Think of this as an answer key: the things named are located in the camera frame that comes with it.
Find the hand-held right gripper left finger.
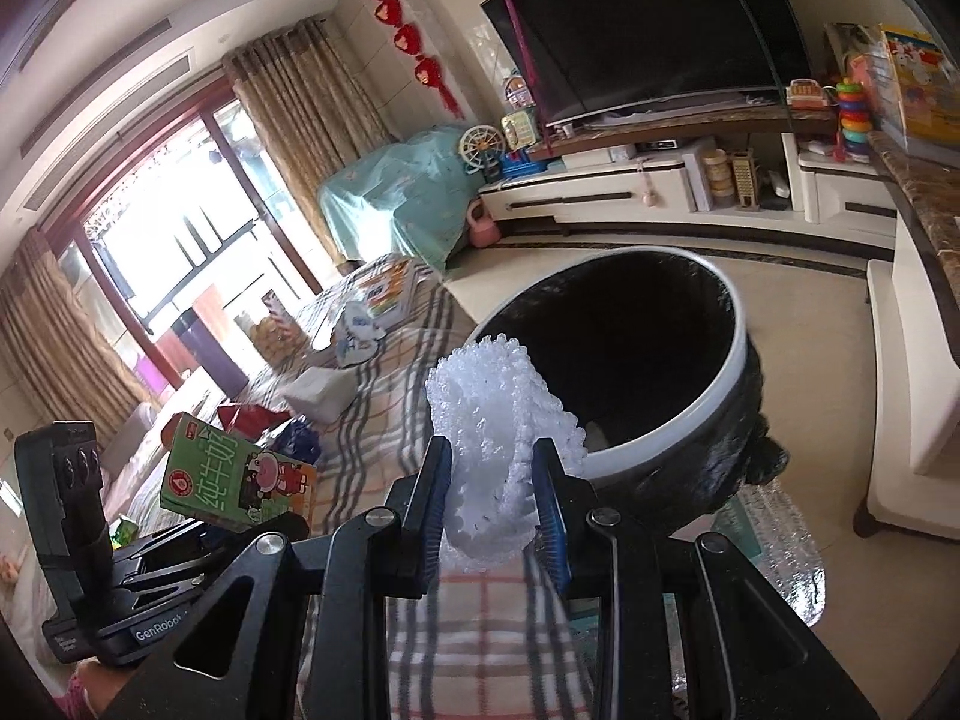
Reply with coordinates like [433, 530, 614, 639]
[139, 435, 455, 720]

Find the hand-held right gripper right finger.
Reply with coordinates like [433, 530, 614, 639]
[529, 439, 878, 720]

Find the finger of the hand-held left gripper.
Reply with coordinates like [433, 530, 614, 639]
[118, 523, 227, 572]
[122, 568, 212, 606]

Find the green drink carton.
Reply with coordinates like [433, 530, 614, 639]
[160, 412, 317, 535]

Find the white foam fruit net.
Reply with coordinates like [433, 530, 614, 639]
[426, 336, 587, 572]

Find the black bin with white rim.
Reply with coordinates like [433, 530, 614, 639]
[463, 246, 792, 541]

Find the red wrapper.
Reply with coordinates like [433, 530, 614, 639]
[217, 403, 290, 437]

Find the beige patterned curtain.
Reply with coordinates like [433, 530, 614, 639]
[0, 247, 155, 440]
[223, 17, 398, 275]

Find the white tissue pack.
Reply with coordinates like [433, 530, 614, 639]
[281, 371, 353, 422]

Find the clear bubble wrap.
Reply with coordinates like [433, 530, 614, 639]
[716, 493, 827, 625]

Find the clear snack jar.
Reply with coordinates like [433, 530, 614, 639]
[251, 307, 302, 355]

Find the colourful printed box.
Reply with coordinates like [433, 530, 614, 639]
[341, 259, 418, 325]

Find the pink kettlebell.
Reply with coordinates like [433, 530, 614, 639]
[466, 201, 502, 248]

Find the white television cabinet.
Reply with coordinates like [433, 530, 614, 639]
[478, 109, 901, 242]

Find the white ferris wheel toy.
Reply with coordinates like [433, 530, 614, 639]
[457, 126, 500, 178]

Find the white side cabinet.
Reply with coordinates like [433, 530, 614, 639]
[853, 150, 960, 537]

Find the stack of round wooden boxes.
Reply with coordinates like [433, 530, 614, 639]
[701, 150, 733, 208]

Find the green toy learning tablet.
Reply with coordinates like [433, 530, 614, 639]
[500, 111, 538, 151]

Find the wooden slatted holder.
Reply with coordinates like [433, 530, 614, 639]
[731, 151, 759, 210]

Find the pink long stick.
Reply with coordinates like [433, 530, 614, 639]
[501, 0, 553, 158]

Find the black flat television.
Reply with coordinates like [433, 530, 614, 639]
[480, 0, 815, 128]

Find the yellow children's book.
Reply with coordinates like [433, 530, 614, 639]
[877, 22, 960, 166]

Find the red hanging ornament string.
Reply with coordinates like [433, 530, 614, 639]
[358, 0, 462, 117]

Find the rainbow stacking ring toy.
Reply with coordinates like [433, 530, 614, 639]
[836, 77, 875, 163]

